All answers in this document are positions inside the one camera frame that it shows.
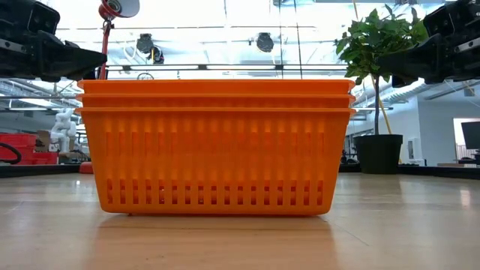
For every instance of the potted green tree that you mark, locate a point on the potted green tree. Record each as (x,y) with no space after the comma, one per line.
(371,48)

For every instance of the white robot figure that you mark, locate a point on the white robot figure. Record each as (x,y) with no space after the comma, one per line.
(63,127)

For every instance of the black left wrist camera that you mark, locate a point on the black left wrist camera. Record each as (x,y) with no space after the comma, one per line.
(43,17)

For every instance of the silver ventilation duct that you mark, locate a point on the silver ventilation duct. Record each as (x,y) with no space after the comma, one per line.
(405,93)

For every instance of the brown cardboard box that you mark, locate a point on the brown cardboard box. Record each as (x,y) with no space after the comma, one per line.
(44,138)

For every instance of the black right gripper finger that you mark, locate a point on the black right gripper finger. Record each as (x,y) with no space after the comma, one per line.
(402,81)
(420,62)

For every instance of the dark computer monitor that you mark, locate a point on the dark computer monitor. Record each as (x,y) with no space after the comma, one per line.
(471,135)

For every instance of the orange slotted plastic basket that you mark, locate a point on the orange slotted plastic basket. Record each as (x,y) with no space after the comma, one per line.
(215,102)
(215,87)
(215,161)

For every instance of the red plastic bin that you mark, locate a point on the red plastic bin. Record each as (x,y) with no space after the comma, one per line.
(45,157)
(22,140)

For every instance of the red stand with grey head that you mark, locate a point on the red stand with grey head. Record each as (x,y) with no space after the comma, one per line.
(105,33)

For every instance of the long horizontal ceiling rail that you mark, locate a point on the long horizontal ceiling rail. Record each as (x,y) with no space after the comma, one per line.
(240,67)

